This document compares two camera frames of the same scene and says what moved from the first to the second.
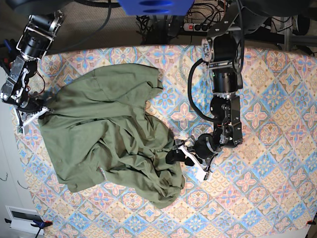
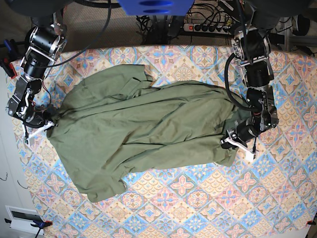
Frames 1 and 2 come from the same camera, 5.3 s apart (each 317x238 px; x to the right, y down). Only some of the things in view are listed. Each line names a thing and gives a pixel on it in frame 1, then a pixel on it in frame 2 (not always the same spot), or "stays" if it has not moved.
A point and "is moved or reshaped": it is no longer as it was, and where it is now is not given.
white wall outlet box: x=21 y=219 stays
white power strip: x=196 y=27 stays
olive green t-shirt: x=99 y=133 is moved or reshaped
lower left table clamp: x=40 y=223 stays
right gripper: x=205 y=146 to x=241 y=133
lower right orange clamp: x=310 y=222 stays
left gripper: x=34 y=105 to x=39 y=120
